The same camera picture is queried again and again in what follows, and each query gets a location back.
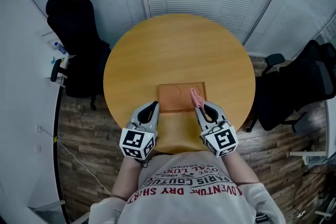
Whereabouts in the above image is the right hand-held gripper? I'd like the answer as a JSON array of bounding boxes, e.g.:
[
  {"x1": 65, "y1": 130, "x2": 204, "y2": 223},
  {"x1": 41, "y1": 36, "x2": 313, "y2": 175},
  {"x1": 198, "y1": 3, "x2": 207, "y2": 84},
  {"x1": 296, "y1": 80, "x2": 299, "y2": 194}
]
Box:
[{"x1": 194, "y1": 102, "x2": 239, "y2": 158}]

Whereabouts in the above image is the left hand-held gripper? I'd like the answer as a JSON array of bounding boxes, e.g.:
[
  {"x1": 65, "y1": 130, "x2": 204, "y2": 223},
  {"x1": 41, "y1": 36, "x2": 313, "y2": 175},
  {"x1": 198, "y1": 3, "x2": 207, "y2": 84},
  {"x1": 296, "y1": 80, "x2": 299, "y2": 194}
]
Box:
[{"x1": 119, "y1": 101, "x2": 161, "y2": 161}]

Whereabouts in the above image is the pink cloth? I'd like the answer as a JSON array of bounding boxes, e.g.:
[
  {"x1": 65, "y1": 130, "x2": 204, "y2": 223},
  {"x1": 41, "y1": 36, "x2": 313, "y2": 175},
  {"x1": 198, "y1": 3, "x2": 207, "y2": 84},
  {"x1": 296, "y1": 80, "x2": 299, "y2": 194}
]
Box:
[{"x1": 190, "y1": 88, "x2": 206, "y2": 109}]

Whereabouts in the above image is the orange box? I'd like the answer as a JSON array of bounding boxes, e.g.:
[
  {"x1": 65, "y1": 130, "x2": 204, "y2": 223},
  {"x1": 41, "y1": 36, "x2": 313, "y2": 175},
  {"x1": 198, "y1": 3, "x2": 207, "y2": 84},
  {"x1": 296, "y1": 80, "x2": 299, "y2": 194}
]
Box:
[{"x1": 157, "y1": 82, "x2": 207, "y2": 114}]

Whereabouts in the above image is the person's right forearm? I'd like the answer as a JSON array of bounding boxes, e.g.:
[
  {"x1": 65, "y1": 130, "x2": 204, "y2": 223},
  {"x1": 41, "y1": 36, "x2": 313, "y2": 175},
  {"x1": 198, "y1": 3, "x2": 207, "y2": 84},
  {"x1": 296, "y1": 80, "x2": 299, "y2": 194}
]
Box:
[{"x1": 221, "y1": 149, "x2": 261, "y2": 185}]

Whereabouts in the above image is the person's left forearm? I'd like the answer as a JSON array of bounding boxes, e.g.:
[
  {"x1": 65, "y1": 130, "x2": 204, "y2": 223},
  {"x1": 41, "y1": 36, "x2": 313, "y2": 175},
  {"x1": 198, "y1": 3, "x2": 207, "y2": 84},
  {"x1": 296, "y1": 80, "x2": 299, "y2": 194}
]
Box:
[{"x1": 111, "y1": 156, "x2": 144, "y2": 200}]

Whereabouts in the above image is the person's printed grey shirt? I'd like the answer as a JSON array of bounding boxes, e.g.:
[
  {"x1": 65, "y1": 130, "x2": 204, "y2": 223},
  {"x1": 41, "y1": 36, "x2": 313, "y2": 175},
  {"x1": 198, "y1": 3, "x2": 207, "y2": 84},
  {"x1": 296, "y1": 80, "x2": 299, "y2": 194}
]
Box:
[{"x1": 88, "y1": 151, "x2": 287, "y2": 224}]

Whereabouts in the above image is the black office chair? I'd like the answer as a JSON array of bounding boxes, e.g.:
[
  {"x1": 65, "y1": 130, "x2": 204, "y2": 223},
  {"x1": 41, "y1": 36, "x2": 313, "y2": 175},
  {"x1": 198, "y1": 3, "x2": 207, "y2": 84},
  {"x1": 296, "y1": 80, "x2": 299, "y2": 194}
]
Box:
[
  {"x1": 45, "y1": 0, "x2": 111, "y2": 111},
  {"x1": 245, "y1": 39, "x2": 336, "y2": 133}
]

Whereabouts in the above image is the white desk leg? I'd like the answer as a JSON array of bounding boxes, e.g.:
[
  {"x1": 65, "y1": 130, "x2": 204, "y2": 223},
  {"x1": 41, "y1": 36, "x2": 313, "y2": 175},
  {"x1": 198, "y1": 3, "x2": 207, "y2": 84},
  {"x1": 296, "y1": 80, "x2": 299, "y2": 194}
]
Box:
[{"x1": 288, "y1": 150, "x2": 328, "y2": 165}]

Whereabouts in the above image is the clear plastic water bottle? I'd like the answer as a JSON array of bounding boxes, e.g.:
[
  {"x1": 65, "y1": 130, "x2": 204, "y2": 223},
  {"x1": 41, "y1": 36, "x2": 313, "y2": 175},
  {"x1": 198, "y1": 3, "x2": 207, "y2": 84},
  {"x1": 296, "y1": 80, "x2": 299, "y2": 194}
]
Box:
[{"x1": 54, "y1": 41, "x2": 67, "y2": 55}]

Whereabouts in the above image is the white curved desk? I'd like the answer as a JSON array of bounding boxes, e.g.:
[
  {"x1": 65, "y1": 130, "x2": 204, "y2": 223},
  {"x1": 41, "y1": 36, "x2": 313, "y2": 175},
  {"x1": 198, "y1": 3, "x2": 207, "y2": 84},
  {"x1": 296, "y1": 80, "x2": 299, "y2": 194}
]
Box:
[{"x1": 0, "y1": 0, "x2": 71, "y2": 224}]

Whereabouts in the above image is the white cable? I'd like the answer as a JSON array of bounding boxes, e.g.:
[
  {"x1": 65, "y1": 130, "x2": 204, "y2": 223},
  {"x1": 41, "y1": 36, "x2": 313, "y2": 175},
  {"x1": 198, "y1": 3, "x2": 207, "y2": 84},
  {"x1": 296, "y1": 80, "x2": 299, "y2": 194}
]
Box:
[{"x1": 38, "y1": 126, "x2": 112, "y2": 196}]

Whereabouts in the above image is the black cable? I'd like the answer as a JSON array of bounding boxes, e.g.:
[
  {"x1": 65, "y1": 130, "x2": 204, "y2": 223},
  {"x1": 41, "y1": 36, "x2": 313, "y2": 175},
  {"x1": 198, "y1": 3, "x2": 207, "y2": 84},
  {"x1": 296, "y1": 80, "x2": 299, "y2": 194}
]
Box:
[{"x1": 291, "y1": 169, "x2": 312, "y2": 215}]

